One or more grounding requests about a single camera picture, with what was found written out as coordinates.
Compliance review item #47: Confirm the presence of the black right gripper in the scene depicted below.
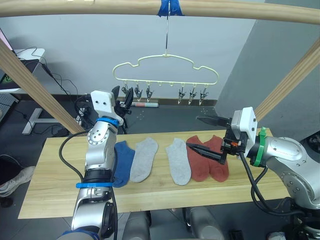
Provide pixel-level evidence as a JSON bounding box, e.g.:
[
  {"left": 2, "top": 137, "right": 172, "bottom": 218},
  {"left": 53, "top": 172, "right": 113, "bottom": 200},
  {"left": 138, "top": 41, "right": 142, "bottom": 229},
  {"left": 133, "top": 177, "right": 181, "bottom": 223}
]
[{"left": 186, "top": 115, "right": 247, "bottom": 166}]

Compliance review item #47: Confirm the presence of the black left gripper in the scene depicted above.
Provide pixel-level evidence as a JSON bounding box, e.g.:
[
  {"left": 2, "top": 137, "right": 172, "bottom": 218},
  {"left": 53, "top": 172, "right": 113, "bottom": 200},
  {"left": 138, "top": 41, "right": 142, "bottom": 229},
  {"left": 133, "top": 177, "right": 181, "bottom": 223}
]
[{"left": 111, "top": 85, "right": 135, "bottom": 117}]

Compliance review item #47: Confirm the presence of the metal hanger clip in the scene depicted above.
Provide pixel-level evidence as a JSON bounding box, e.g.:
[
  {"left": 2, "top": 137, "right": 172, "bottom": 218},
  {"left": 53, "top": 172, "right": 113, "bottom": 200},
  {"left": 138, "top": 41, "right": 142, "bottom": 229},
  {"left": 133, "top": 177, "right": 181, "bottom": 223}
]
[
  {"left": 177, "top": 86, "right": 187, "bottom": 105},
  {"left": 188, "top": 86, "right": 198, "bottom": 106},
  {"left": 134, "top": 84, "right": 143, "bottom": 102},
  {"left": 145, "top": 84, "right": 155, "bottom": 103},
  {"left": 121, "top": 85, "right": 133, "bottom": 98},
  {"left": 199, "top": 87, "right": 209, "bottom": 106}
]

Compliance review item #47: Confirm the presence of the red ankle sock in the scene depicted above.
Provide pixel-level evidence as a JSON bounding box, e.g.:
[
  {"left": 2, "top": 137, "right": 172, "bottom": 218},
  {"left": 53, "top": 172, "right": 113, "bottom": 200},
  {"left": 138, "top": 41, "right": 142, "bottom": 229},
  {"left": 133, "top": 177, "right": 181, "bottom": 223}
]
[
  {"left": 186, "top": 135, "right": 213, "bottom": 182},
  {"left": 203, "top": 134, "right": 230, "bottom": 183}
]

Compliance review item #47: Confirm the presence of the grey ankle sock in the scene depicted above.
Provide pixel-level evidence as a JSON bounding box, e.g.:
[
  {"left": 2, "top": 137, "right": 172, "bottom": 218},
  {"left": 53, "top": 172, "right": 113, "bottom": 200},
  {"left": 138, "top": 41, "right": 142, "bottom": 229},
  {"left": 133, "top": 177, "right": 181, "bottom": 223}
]
[
  {"left": 129, "top": 136, "right": 160, "bottom": 183},
  {"left": 165, "top": 138, "right": 192, "bottom": 186}
]

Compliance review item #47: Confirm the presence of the blue ankle sock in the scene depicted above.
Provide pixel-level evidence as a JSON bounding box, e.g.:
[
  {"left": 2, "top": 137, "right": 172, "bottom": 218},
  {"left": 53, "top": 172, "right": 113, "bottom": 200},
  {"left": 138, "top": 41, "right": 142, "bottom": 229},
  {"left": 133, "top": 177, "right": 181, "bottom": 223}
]
[{"left": 112, "top": 140, "right": 136, "bottom": 189}]

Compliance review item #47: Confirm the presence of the grey rounded shape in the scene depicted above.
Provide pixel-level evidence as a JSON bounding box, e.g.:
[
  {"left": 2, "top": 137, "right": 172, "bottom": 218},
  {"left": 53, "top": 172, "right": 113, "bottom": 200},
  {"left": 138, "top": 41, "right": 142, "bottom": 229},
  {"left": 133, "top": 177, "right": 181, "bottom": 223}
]
[
  {"left": 186, "top": 206, "right": 225, "bottom": 240},
  {"left": 123, "top": 212, "right": 151, "bottom": 240}
]

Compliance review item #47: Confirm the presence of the white desk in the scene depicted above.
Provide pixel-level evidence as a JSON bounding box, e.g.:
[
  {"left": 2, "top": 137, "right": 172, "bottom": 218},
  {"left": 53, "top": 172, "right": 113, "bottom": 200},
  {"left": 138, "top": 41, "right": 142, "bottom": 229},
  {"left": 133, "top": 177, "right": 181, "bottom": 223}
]
[{"left": 0, "top": 47, "right": 61, "bottom": 136}]

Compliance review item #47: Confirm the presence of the blue tape wrap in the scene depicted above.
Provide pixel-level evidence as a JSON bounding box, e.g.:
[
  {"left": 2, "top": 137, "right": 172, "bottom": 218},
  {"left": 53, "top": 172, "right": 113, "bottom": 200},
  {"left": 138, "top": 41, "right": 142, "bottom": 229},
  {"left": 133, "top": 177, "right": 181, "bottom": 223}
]
[{"left": 157, "top": 0, "right": 185, "bottom": 18}]

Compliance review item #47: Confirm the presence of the grey perforated panel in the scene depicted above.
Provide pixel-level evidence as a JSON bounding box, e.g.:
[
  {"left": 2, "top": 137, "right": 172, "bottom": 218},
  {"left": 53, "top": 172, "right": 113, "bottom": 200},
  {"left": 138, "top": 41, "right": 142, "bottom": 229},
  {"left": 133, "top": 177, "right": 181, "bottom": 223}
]
[{"left": 0, "top": 93, "right": 19, "bottom": 119}]

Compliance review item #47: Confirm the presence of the pink board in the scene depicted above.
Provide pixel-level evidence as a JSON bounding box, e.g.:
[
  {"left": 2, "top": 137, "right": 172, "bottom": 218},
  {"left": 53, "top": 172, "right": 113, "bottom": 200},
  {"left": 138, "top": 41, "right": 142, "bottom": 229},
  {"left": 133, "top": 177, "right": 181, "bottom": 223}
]
[{"left": 0, "top": 27, "right": 13, "bottom": 51}]

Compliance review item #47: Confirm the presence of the white sneaker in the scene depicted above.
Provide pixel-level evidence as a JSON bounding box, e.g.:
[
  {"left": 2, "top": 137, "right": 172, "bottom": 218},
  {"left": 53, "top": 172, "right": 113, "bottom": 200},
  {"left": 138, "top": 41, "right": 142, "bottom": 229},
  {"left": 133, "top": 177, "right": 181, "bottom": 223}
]
[{"left": 0, "top": 166, "right": 36, "bottom": 198}]

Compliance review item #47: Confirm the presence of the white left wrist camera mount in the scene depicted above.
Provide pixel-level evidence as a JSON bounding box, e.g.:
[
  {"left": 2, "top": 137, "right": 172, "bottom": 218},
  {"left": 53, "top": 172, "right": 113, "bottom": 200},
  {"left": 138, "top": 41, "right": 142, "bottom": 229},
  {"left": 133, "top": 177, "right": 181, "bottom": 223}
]
[{"left": 90, "top": 90, "right": 124, "bottom": 126}]

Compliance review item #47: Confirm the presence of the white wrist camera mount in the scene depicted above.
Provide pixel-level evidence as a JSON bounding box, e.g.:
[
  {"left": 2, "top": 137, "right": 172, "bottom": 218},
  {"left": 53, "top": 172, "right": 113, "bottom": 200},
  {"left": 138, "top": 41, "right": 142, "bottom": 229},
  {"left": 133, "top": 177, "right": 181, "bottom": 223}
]
[
  {"left": 90, "top": 90, "right": 124, "bottom": 126},
  {"left": 229, "top": 106, "right": 258, "bottom": 156}
]

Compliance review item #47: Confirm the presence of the blue wrist cable tie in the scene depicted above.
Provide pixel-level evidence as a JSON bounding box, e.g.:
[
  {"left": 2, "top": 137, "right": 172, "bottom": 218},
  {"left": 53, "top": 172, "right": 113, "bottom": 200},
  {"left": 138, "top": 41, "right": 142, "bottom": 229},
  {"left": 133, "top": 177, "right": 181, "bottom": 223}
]
[{"left": 95, "top": 116, "right": 119, "bottom": 127}]

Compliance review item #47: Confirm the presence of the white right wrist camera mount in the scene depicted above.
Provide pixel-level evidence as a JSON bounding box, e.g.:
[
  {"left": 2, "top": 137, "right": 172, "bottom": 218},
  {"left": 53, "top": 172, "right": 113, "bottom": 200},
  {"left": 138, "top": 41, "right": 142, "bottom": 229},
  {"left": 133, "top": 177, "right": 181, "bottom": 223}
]
[{"left": 229, "top": 106, "right": 258, "bottom": 156}]

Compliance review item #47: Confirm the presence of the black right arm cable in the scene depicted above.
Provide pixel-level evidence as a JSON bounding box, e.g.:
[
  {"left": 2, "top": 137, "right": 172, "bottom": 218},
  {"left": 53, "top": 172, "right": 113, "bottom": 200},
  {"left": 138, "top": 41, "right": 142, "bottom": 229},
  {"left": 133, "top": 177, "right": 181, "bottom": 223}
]
[{"left": 238, "top": 151, "right": 305, "bottom": 220}]

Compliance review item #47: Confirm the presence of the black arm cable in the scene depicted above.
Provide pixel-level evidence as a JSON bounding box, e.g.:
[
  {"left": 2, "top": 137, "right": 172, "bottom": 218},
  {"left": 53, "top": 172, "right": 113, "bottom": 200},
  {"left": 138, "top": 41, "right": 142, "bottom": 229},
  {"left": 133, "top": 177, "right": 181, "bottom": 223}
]
[
  {"left": 238, "top": 151, "right": 305, "bottom": 220},
  {"left": 59, "top": 129, "right": 119, "bottom": 240}
]

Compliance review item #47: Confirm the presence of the green wrist ring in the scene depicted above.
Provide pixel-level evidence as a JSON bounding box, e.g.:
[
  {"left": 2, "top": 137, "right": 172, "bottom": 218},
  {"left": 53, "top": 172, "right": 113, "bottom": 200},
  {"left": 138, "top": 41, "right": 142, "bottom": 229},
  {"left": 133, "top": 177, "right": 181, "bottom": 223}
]
[{"left": 250, "top": 126, "right": 268, "bottom": 167}]

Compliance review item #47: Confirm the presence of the cream clip hanger frame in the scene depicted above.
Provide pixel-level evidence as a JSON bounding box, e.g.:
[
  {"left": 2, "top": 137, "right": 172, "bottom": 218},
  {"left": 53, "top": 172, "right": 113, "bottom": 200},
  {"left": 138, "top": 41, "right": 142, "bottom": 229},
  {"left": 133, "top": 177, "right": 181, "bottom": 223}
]
[{"left": 112, "top": 7, "right": 219, "bottom": 88}]

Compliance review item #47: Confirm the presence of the thin black floor cable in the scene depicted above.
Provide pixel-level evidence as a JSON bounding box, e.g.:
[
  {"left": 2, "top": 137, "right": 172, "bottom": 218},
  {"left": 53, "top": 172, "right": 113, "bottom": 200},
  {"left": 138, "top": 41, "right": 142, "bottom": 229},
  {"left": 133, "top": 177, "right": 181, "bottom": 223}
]
[{"left": 14, "top": 46, "right": 87, "bottom": 126}]

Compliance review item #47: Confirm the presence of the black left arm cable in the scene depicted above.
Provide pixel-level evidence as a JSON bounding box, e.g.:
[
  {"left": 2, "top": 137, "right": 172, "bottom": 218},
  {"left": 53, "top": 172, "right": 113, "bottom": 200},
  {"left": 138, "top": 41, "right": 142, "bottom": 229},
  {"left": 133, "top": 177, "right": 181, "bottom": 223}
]
[{"left": 59, "top": 129, "right": 119, "bottom": 240}]

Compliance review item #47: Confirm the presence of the wooden slanted post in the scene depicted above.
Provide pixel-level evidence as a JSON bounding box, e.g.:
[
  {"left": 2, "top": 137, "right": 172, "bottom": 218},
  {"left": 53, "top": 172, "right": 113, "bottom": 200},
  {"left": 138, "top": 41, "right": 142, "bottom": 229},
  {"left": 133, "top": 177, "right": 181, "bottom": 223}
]
[
  {"left": 0, "top": 38, "right": 86, "bottom": 135},
  {"left": 254, "top": 37, "right": 320, "bottom": 123}
]

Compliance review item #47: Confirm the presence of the blue forearm cable tie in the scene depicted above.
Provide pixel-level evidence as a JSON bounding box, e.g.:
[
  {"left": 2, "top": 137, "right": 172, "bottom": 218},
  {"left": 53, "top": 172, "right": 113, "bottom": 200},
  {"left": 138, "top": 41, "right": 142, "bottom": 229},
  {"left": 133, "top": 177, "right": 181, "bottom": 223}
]
[{"left": 76, "top": 181, "right": 114, "bottom": 189}]

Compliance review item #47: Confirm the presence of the wooden horizontal rail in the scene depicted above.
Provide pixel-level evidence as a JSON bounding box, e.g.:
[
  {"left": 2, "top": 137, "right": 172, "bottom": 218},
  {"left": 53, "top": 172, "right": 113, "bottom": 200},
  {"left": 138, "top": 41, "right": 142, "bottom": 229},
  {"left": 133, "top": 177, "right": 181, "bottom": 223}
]
[{"left": 0, "top": 0, "right": 320, "bottom": 26}]

